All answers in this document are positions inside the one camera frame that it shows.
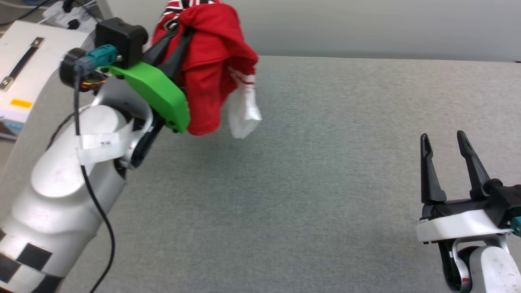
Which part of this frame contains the red and white jersey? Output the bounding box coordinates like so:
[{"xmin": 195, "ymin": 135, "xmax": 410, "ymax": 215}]
[{"xmin": 151, "ymin": 0, "xmax": 263, "ymax": 140}]

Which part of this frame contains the black strap case handle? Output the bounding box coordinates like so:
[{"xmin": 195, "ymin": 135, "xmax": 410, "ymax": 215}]
[{"xmin": 0, "ymin": 37, "xmax": 45, "ymax": 91}]

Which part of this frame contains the thin black cable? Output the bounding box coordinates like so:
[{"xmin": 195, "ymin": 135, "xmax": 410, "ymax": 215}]
[{"xmin": 47, "ymin": 61, "xmax": 116, "ymax": 293}]

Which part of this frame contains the white equipment case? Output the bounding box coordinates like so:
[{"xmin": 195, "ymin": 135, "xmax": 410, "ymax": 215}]
[{"xmin": 0, "ymin": 20, "xmax": 96, "ymax": 141}]

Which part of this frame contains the grey device behind case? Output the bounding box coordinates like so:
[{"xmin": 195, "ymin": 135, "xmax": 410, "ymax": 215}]
[{"xmin": 41, "ymin": 0, "xmax": 114, "ymax": 33}]

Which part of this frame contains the white paper label tape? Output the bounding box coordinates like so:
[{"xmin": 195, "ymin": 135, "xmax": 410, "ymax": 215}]
[{"xmin": 77, "ymin": 121, "xmax": 136, "ymax": 165}]

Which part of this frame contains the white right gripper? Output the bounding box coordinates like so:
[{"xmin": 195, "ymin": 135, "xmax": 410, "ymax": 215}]
[{"xmin": 416, "ymin": 130, "xmax": 514, "ymax": 245}]

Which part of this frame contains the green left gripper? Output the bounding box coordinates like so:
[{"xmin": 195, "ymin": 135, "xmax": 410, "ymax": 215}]
[{"xmin": 107, "ymin": 24, "xmax": 195, "ymax": 134}]

